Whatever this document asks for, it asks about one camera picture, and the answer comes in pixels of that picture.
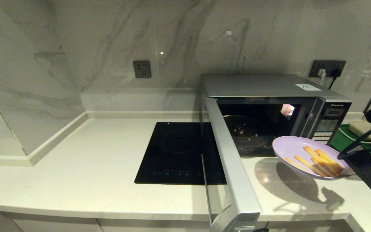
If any green plastic tray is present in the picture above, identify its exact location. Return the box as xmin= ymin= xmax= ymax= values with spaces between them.
xmin=330 ymin=124 xmax=371 ymax=152

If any beige lidded container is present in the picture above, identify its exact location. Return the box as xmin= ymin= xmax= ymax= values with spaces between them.
xmin=348 ymin=121 xmax=371 ymax=144

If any white power cord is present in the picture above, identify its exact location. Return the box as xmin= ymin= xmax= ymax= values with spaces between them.
xmin=346 ymin=128 xmax=371 ymax=144

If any grey cabinet door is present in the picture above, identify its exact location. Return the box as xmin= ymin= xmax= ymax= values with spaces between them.
xmin=263 ymin=220 xmax=357 ymax=232

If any grey double wall socket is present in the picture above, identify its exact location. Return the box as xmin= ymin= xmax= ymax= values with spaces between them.
xmin=309 ymin=60 xmax=347 ymax=78

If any grey single wall socket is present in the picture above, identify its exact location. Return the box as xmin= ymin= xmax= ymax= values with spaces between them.
xmin=133 ymin=61 xmax=151 ymax=79

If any white paper sheet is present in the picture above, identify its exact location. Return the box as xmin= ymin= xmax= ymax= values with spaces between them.
xmin=295 ymin=84 xmax=322 ymax=91

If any silver Panasonic microwave oven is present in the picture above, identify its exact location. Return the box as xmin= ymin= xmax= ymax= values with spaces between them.
xmin=200 ymin=74 xmax=353 ymax=158

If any black induction cooktop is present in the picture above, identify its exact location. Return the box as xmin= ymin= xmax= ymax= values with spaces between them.
xmin=135 ymin=122 xmax=227 ymax=185

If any black glass microwave door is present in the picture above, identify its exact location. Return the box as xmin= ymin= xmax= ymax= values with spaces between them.
xmin=201 ymin=98 xmax=270 ymax=232

